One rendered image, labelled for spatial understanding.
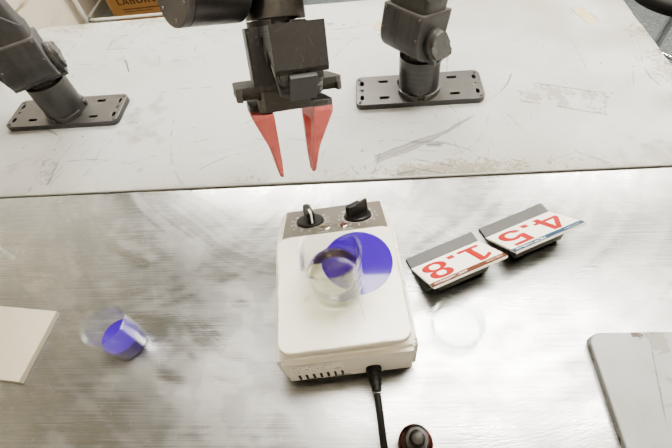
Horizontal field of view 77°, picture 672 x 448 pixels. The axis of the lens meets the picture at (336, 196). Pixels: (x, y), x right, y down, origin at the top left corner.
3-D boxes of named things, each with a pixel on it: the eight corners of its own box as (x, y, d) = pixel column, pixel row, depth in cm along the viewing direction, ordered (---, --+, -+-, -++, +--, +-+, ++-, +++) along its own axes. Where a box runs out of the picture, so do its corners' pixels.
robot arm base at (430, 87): (495, 58, 60) (485, 30, 64) (353, 68, 62) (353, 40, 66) (485, 102, 66) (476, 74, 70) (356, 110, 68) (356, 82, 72)
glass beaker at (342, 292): (337, 253, 43) (328, 206, 37) (377, 286, 40) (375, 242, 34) (293, 294, 41) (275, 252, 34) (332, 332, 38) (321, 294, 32)
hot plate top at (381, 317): (278, 242, 45) (276, 237, 44) (391, 228, 45) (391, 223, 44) (278, 358, 38) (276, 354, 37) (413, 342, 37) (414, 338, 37)
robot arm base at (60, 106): (92, 87, 65) (108, 59, 69) (-28, 95, 67) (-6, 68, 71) (118, 125, 72) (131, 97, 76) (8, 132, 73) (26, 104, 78)
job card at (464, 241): (405, 260, 51) (406, 242, 48) (471, 232, 52) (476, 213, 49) (430, 304, 48) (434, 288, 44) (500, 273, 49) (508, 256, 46)
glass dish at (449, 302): (484, 308, 47) (487, 300, 45) (480, 358, 44) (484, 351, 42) (433, 297, 48) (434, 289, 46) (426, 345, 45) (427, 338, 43)
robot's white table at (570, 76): (189, 238, 166) (39, 26, 95) (507, 227, 155) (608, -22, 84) (155, 367, 137) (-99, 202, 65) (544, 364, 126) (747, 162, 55)
